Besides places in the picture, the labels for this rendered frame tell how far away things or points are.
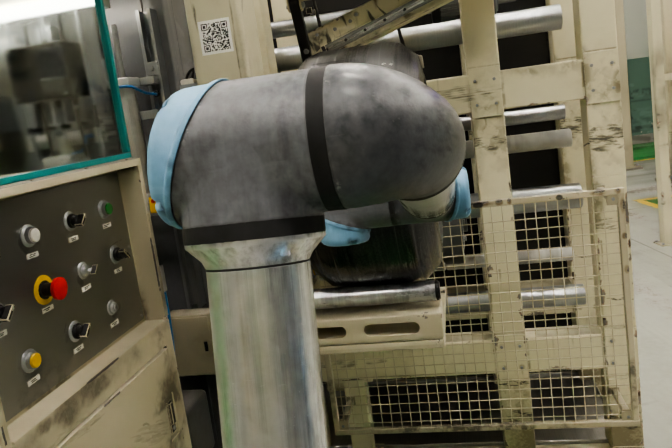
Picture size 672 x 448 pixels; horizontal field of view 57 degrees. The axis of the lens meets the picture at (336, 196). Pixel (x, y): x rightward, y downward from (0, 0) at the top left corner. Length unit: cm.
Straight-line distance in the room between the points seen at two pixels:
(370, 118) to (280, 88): 7
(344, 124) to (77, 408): 88
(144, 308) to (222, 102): 106
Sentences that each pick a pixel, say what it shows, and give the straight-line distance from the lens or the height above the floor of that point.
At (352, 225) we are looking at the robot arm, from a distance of 86.
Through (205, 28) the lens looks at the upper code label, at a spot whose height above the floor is 153.
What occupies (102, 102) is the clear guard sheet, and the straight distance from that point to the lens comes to 140.
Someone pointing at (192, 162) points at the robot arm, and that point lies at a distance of 48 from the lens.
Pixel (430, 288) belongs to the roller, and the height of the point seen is 91.
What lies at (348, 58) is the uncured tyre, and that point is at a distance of 134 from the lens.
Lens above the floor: 133
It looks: 8 degrees down
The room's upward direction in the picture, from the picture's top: 8 degrees counter-clockwise
